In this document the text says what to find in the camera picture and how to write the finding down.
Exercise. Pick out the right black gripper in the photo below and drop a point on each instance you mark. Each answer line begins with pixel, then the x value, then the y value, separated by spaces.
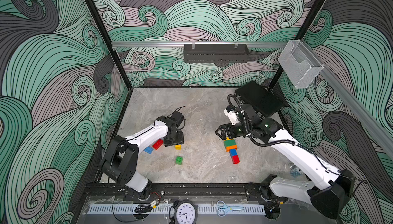
pixel 228 127

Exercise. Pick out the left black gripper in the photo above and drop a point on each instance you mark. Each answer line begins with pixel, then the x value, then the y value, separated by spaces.
pixel 180 140

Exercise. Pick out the green long lego brick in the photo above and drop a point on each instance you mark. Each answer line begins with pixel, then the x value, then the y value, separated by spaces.
pixel 229 143

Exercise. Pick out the red long lego brick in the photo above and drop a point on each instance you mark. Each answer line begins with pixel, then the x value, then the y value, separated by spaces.
pixel 157 144

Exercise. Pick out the orange long lego brick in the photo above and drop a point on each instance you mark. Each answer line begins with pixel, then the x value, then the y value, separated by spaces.
pixel 233 147

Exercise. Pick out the green square lego brick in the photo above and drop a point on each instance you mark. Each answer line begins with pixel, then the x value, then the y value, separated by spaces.
pixel 179 160

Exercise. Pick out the blue square lego brick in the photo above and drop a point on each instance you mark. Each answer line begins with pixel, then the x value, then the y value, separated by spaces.
pixel 232 152

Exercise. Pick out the light blue lego brick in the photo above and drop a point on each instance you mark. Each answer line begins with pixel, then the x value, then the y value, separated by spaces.
pixel 148 150

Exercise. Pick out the red square lego brick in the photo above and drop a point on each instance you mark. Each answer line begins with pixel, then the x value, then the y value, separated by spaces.
pixel 235 159

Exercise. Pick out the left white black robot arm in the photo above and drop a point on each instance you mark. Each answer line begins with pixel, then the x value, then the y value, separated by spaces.
pixel 119 162

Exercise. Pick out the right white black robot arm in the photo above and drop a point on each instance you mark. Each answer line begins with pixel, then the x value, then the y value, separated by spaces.
pixel 328 189

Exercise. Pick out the black briefcase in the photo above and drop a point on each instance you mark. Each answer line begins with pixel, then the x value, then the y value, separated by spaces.
pixel 262 101

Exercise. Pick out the light blue scissors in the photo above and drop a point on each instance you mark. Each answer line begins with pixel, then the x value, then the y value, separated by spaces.
pixel 223 208

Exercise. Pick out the white analog clock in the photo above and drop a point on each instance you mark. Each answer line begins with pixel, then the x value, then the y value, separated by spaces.
pixel 186 212

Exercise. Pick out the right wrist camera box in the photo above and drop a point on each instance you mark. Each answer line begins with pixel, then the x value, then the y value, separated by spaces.
pixel 236 115

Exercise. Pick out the white slotted cable duct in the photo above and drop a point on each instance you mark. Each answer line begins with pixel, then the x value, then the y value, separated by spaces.
pixel 164 209

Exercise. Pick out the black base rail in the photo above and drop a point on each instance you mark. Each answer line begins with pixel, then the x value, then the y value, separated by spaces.
pixel 245 191

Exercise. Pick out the clear plastic wall holder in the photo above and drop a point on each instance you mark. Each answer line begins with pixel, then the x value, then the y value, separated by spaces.
pixel 300 63

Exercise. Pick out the aluminium back rail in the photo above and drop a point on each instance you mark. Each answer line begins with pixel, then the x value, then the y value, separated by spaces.
pixel 179 44

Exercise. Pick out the aluminium rail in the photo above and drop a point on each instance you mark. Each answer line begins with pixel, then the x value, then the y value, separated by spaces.
pixel 360 87
pixel 179 44

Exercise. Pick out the aluminium right rail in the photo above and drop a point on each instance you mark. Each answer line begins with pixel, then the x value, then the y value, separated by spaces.
pixel 360 87

